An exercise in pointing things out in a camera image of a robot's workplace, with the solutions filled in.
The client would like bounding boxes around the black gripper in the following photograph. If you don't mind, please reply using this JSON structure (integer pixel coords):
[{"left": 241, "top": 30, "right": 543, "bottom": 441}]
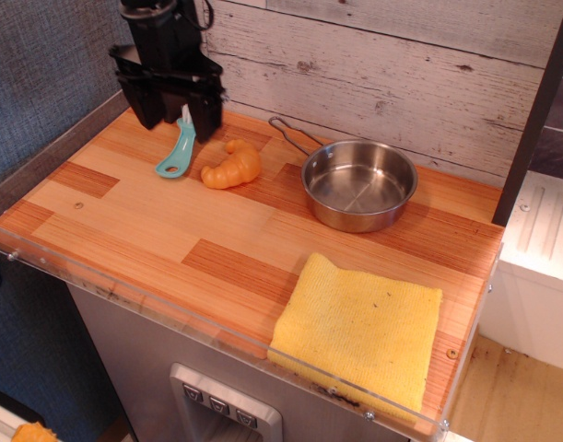
[{"left": 110, "top": 8, "right": 225, "bottom": 143}]

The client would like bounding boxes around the teal brush with white bristles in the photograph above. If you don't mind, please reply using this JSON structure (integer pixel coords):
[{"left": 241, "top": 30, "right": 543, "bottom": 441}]
[{"left": 155, "top": 104, "right": 196, "bottom": 179}]

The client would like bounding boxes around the clear acrylic guard rail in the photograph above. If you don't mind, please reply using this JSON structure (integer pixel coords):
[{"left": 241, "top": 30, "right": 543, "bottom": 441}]
[{"left": 0, "top": 209, "right": 503, "bottom": 441}]

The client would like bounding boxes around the dark vertical post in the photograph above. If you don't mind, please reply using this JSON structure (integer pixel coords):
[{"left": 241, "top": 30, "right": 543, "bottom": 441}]
[{"left": 492, "top": 18, "right": 563, "bottom": 227}]

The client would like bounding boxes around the stainless steel saucepan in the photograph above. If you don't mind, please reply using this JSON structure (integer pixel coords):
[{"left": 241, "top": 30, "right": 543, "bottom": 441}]
[{"left": 269, "top": 116, "right": 418, "bottom": 233}]

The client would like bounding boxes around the silver dispenser button panel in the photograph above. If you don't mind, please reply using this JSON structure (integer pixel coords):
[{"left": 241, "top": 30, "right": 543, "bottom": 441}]
[{"left": 170, "top": 363, "right": 284, "bottom": 441}]

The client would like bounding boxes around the yellow cloth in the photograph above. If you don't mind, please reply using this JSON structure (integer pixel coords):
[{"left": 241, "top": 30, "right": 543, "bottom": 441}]
[{"left": 267, "top": 253, "right": 443, "bottom": 422}]

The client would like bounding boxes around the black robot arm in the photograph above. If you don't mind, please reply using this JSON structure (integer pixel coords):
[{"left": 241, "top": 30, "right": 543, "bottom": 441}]
[{"left": 110, "top": 0, "right": 225, "bottom": 143}]

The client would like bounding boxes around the orange toy croissant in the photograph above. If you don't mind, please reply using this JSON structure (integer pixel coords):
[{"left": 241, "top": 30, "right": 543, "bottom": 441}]
[{"left": 200, "top": 139, "right": 262, "bottom": 190}]

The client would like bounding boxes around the orange object bottom left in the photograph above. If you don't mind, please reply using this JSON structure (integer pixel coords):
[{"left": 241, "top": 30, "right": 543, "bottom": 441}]
[{"left": 11, "top": 422, "right": 59, "bottom": 442}]

